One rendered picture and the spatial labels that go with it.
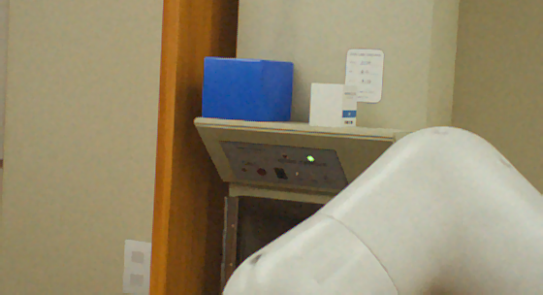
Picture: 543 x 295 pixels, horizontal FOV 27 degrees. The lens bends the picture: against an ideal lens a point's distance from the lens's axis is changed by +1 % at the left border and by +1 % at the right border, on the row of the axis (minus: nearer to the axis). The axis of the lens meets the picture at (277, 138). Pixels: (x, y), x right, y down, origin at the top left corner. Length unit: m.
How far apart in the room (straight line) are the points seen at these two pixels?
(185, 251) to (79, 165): 0.75
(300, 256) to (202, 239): 0.94
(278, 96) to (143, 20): 0.77
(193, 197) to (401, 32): 0.42
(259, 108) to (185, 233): 0.27
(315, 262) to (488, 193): 0.15
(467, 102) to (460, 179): 1.15
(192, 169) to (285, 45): 0.24
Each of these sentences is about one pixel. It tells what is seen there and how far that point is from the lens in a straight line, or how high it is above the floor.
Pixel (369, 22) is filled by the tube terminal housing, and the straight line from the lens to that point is 1.65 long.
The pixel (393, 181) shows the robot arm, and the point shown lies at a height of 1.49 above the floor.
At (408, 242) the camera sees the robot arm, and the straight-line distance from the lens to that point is 0.89.
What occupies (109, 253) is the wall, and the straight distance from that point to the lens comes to 2.44.
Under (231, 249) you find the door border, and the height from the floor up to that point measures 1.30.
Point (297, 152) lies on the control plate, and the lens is 1.60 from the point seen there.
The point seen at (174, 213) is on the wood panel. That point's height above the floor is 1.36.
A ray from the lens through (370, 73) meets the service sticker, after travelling 1.65.
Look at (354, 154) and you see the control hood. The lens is 1.56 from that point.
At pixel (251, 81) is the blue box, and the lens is 1.61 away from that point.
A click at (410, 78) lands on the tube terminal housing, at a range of 1.62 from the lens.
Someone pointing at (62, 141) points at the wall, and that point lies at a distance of 2.50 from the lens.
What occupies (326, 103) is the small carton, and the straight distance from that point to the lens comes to 1.58.
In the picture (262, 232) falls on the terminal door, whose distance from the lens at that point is 1.72.
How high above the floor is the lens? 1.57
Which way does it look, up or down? 3 degrees down
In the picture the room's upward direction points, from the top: 3 degrees clockwise
